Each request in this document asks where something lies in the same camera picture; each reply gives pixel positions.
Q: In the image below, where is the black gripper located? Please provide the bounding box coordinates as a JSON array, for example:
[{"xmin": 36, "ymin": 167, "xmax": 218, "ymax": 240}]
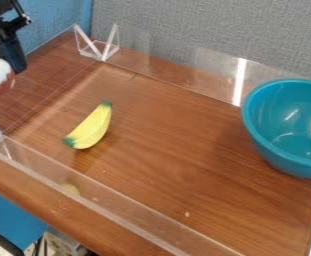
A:
[{"xmin": 0, "ymin": 0, "xmax": 32, "ymax": 73}]

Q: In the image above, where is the blue plastic bowl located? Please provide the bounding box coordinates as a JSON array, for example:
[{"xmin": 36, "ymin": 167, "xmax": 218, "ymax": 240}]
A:
[{"xmin": 242, "ymin": 79, "xmax": 311, "ymax": 178}]

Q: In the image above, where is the yellow toy banana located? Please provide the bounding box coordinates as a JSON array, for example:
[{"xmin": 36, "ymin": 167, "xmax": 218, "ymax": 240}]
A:
[{"xmin": 63, "ymin": 101, "xmax": 112, "ymax": 149}]

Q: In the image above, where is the clear acrylic front barrier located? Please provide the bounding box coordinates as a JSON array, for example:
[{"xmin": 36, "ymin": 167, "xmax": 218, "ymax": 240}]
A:
[{"xmin": 0, "ymin": 136, "xmax": 240, "ymax": 256}]

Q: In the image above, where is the clear acrylic barrier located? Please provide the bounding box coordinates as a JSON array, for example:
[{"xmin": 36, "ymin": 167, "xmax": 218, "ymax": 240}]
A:
[
  {"xmin": 0, "ymin": 136, "xmax": 240, "ymax": 256},
  {"xmin": 108, "ymin": 48, "xmax": 296, "ymax": 106}
]

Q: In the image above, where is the clear acrylic back barrier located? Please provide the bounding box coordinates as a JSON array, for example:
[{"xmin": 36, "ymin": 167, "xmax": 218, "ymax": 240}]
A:
[{"xmin": 108, "ymin": 48, "xmax": 296, "ymax": 106}]

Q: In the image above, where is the clear acrylic corner bracket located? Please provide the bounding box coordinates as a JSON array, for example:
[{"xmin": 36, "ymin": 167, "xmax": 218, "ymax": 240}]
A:
[{"xmin": 72, "ymin": 24, "xmax": 120, "ymax": 62}]

